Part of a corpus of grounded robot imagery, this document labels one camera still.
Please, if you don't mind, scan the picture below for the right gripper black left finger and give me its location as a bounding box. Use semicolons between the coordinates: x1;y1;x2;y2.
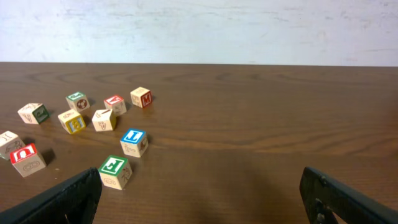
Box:
1;168;102;224

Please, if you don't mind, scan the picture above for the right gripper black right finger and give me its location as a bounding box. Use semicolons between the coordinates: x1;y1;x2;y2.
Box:
299;167;397;224

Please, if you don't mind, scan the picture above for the green letter F wooden block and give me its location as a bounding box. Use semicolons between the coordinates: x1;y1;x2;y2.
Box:
98;155;132;190

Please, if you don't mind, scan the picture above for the red letter U wooden block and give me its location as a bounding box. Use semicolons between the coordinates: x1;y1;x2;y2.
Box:
10;143;47;177

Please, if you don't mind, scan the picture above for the blue letter L wooden block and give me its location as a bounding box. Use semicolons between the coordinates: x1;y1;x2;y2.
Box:
120;129;149;157

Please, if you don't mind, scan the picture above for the yellow framed wooden block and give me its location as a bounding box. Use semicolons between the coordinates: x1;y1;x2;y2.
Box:
58;109;86;134

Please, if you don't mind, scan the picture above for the plain pictured wooden block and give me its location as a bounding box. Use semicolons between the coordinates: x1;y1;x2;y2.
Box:
92;109;116;132

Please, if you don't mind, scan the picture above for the plain block left near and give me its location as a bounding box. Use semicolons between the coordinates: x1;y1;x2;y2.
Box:
0;131;25;161

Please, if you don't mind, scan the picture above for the dark green side wooden block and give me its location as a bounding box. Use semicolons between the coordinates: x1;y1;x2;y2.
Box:
17;103;50;124

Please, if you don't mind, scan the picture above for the green letter J wooden block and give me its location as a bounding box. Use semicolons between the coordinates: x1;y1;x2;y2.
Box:
65;91;90;112

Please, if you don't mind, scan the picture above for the red letter A wooden block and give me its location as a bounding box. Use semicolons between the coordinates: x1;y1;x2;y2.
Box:
104;95;127;116

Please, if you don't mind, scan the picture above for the red letter M wooden block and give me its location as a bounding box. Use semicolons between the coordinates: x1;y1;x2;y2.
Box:
130;86;152;108

